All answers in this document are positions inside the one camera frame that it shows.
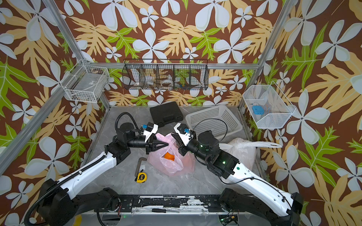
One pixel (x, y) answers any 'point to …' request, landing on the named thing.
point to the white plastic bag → (243, 151)
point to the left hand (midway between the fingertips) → (168, 141)
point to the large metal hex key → (138, 165)
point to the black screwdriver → (157, 210)
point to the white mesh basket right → (277, 108)
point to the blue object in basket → (258, 109)
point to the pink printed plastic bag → (168, 159)
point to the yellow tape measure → (142, 177)
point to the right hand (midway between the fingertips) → (172, 133)
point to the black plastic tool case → (168, 112)
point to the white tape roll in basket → (167, 83)
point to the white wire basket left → (84, 83)
